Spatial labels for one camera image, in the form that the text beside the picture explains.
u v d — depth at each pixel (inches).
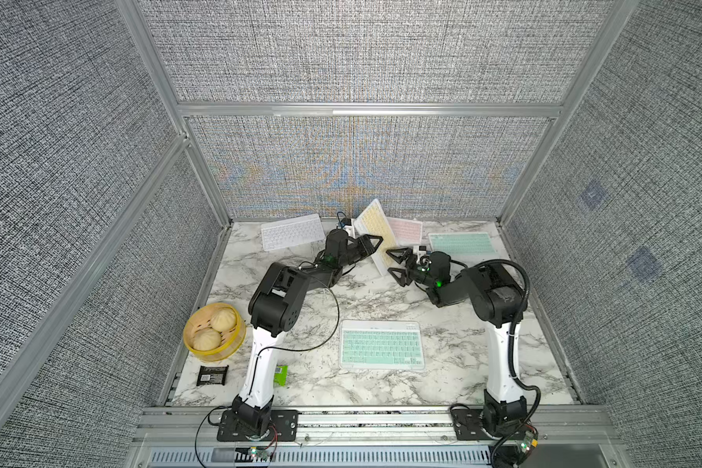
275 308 22.6
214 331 33.6
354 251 35.1
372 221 38.3
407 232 45.6
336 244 31.5
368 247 35.3
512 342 23.7
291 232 45.8
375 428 29.4
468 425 28.4
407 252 36.9
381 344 34.1
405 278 37.7
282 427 28.9
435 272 34.3
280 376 32.0
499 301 23.3
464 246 43.7
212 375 31.5
